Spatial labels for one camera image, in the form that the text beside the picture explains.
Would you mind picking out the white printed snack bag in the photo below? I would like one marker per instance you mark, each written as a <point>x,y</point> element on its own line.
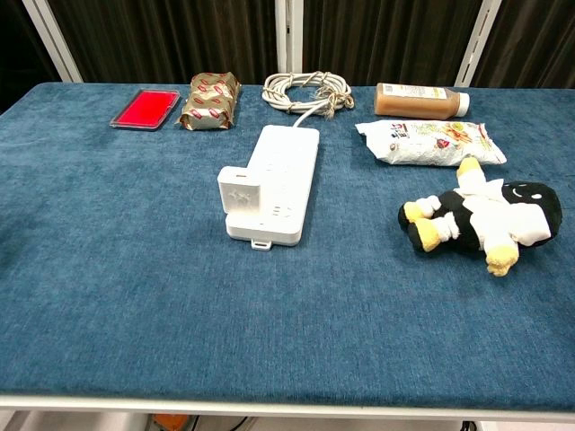
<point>427,143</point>

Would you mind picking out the white frame post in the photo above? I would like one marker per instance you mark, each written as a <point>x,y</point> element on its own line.
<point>287,36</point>
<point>478,45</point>
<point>54,45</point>

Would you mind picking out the white charger adapter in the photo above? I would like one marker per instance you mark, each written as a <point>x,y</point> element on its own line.
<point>240,193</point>

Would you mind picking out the red pad in clear case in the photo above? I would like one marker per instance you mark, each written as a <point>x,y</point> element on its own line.
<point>146,110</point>

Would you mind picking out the orange device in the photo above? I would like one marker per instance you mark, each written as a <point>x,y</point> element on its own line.
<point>170,423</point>

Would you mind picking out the brown twine tie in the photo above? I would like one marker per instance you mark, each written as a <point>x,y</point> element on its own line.
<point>333,102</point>

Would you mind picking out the brown foil snack pack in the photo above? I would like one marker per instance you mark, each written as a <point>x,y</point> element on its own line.
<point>209,101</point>

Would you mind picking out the black white plush doll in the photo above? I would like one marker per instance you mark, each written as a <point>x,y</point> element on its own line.
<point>485,215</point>

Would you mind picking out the black pleated curtain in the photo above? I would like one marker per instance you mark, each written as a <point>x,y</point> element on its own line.
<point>179,36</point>

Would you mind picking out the white power strip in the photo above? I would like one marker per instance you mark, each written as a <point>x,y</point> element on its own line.
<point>287,179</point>

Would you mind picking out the blue tablecloth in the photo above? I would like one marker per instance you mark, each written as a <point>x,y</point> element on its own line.
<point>135,292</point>

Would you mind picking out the brown drink bottle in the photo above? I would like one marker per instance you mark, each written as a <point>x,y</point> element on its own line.
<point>413,105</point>

